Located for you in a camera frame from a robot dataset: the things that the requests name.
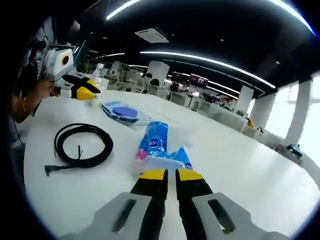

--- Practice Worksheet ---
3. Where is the long curved ceiling light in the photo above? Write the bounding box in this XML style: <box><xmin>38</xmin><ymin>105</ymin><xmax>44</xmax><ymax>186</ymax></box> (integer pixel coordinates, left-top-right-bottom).
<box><xmin>105</xmin><ymin>0</ymin><xmax>319</xmax><ymax>37</ymax></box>

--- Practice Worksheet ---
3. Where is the teal object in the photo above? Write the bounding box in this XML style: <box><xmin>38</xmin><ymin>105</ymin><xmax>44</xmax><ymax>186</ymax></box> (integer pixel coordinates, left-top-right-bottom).
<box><xmin>285</xmin><ymin>143</ymin><xmax>304</xmax><ymax>158</ymax></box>

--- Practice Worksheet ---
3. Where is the clear pack with blue disc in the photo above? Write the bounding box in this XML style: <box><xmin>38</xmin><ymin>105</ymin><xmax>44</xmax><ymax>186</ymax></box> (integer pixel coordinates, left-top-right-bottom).
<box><xmin>100</xmin><ymin>99</ymin><xmax>140</xmax><ymax>126</ymax></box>

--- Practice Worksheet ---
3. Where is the black cable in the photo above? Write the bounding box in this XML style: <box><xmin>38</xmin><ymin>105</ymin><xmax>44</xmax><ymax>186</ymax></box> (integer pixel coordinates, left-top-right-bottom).
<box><xmin>44</xmin><ymin>122</ymin><xmax>115</xmax><ymax>177</ymax></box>

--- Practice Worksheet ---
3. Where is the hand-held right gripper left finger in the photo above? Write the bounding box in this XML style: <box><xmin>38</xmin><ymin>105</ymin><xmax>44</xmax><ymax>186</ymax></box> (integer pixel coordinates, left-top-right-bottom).
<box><xmin>61</xmin><ymin>168</ymin><xmax>169</xmax><ymax>240</ymax></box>

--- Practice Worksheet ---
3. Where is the person's left hand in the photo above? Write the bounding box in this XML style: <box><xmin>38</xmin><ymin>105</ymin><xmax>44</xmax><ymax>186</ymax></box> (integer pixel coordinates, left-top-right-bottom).
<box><xmin>37</xmin><ymin>79</ymin><xmax>63</xmax><ymax>98</ymax></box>

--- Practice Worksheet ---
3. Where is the straight ceiling light strip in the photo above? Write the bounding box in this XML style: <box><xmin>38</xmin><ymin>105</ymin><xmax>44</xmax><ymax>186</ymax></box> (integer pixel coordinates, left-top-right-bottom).
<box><xmin>139</xmin><ymin>50</ymin><xmax>277</xmax><ymax>89</ymax></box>

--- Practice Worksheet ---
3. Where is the hanging red display screen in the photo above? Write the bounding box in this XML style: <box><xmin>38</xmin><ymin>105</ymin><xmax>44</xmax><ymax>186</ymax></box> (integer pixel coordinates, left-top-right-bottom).
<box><xmin>190</xmin><ymin>73</ymin><xmax>210</xmax><ymax>88</ymax></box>

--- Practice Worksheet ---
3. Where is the ceiling air conditioner vent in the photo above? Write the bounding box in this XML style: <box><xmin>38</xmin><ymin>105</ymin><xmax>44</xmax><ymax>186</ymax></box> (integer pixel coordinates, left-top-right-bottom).
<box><xmin>134</xmin><ymin>25</ymin><xmax>170</xmax><ymax>44</ymax></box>

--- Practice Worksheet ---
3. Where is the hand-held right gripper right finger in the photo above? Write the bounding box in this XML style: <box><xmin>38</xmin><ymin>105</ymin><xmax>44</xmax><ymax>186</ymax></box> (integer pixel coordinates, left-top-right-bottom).
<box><xmin>175</xmin><ymin>168</ymin><xmax>291</xmax><ymax>240</ymax></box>

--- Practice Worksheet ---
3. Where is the blue tissue packet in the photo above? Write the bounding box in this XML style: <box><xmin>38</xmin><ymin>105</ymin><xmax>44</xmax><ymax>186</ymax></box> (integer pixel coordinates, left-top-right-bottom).
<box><xmin>134</xmin><ymin>120</ymin><xmax>194</xmax><ymax>176</ymax></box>

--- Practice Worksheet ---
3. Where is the clear plastic water bottle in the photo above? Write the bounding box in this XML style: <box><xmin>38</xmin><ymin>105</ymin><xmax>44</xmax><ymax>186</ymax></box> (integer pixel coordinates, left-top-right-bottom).
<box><xmin>92</xmin><ymin>62</ymin><xmax>105</xmax><ymax>87</ymax></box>

